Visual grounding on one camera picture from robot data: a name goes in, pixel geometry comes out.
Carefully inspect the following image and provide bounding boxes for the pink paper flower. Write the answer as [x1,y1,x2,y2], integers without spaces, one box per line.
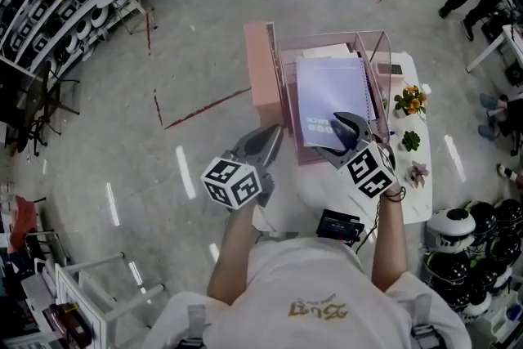
[405,159,431,190]

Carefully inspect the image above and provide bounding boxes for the black folding chair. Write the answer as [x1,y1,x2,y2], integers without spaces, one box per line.
[0,60,82,157]

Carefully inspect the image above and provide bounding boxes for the black cable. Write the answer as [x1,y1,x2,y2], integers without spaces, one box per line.
[354,195,383,255]

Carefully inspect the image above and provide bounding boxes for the black wrist band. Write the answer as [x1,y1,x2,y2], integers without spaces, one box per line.
[382,186,407,202]

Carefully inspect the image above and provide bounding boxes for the yellow flower pot plant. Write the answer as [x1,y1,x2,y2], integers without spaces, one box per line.
[393,84,428,119]

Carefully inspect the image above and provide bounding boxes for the lavender spiral notebook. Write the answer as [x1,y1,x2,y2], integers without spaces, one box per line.
[294,56,377,148]

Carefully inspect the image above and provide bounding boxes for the person's right forearm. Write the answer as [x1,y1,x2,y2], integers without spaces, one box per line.
[369,180,409,295]

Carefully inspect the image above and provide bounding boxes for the grey shoulder strap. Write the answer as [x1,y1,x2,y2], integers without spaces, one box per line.
[186,304,208,349]
[409,293,435,349]

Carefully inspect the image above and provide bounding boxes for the small grey card box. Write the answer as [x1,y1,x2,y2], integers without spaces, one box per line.
[375,62,405,77]

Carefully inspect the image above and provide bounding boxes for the rows of helmets on shelves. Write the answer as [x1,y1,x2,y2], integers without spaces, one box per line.
[0,0,123,66]

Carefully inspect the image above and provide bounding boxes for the red stool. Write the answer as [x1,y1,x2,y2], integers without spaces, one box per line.
[8,195,38,255]

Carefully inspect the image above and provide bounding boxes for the green succulent pot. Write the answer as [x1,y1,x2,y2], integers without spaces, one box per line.
[400,130,422,154]

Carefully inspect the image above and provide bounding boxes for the white side table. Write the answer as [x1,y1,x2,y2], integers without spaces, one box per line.
[465,23,523,74]

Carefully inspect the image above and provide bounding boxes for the pile of helmets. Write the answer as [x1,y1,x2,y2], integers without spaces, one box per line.
[419,198,523,324]

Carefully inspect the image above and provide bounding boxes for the person's left forearm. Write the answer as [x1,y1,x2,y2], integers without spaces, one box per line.
[206,202,266,306]

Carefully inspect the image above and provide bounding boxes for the person's white shirt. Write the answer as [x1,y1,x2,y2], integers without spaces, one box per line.
[153,236,472,349]

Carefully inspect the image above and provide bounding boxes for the black box with display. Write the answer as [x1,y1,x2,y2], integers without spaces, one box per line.
[315,208,365,247]

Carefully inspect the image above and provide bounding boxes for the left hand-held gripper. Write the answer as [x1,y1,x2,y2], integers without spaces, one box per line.
[199,125,286,212]

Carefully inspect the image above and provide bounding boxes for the pink transparent file organizer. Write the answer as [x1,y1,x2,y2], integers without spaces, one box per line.
[277,30,393,167]

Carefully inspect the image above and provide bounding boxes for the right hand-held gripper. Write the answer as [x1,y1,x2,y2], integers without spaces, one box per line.
[314,111,397,201]

